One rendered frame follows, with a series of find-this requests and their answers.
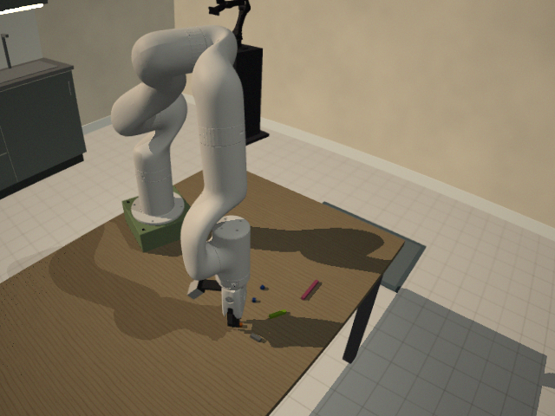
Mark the pink rod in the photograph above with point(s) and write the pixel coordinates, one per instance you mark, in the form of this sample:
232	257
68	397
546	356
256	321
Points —
309	289

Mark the lime green rod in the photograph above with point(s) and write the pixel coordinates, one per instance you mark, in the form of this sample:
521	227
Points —
276	314

